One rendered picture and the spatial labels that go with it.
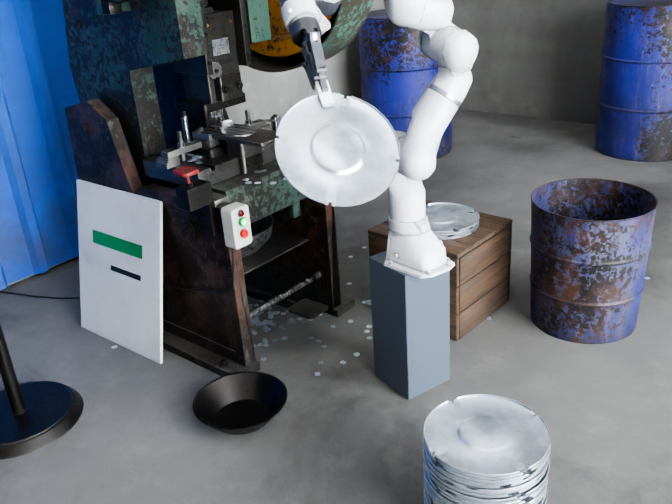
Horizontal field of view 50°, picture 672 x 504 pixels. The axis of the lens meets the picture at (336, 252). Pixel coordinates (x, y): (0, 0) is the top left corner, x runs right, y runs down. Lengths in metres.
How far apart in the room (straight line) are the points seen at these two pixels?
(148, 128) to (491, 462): 1.65
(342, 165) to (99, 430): 1.26
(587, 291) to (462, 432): 0.99
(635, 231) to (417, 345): 0.82
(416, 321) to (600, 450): 0.64
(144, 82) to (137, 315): 0.84
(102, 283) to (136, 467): 0.88
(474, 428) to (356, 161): 0.68
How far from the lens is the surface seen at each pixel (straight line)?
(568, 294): 2.61
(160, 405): 2.50
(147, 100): 2.64
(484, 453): 1.71
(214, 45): 2.48
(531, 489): 1.74
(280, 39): 2.77
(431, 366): 2.37
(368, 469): 2.13
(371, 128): 1.70
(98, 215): 2.83
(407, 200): 2.11
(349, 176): 1.63
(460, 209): 2.80
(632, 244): 2.56
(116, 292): 2.83
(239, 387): 2.45
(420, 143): 2.03
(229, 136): 2.48
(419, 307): 2.22
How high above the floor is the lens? 1.41
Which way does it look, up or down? 25 degrees down
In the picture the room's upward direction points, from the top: 4 degrees counter-clockwise
